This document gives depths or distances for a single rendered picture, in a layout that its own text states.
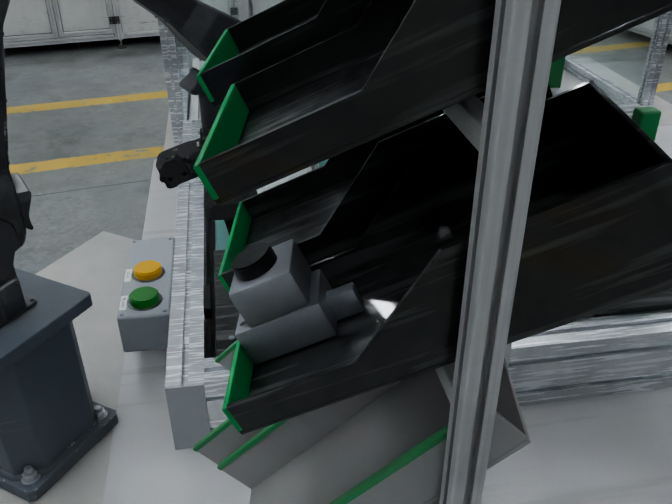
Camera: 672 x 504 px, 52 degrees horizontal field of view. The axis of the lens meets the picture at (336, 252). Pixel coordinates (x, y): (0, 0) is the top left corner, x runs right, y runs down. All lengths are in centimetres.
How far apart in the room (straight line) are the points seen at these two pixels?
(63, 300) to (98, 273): 43
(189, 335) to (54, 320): 18
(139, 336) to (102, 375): 9
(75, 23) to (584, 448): 566
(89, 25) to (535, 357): 558
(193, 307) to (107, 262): 36
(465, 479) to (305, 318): 14
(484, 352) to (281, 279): 14
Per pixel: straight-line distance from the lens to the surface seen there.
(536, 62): 30
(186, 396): 84
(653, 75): 202
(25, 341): 79
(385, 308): 47
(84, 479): 90
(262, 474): 66
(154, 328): 97
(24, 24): 622
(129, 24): 622
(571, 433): 95
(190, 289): 101
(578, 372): 96
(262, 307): 45
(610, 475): 91
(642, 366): 101
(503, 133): 30
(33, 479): 89
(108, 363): 105
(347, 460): 58
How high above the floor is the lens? 151
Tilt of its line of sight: 31 degrees down
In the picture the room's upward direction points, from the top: straight up
